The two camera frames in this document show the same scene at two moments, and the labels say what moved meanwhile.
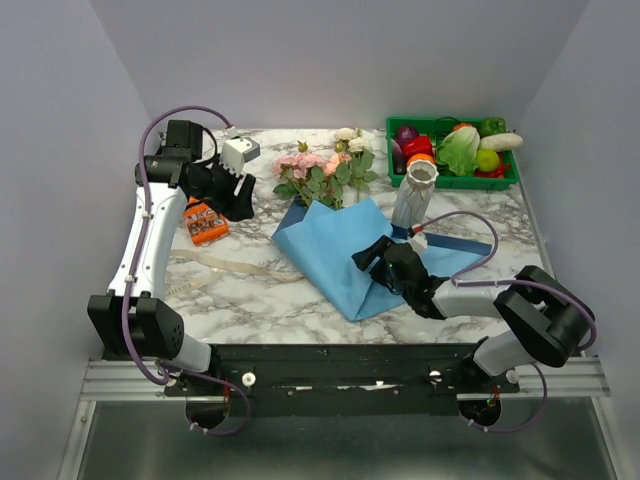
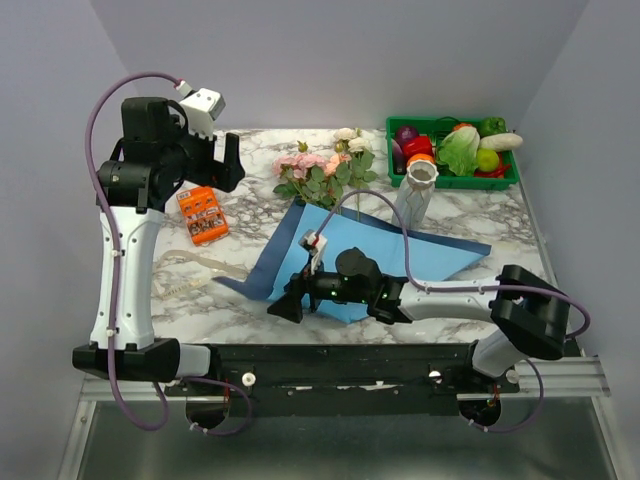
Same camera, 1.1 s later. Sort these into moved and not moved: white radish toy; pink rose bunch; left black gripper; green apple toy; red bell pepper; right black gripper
Moved: left black gripper; right black gripper
Not moved: white radish toy; green apple toy; red bell pepper; pink rose bunch
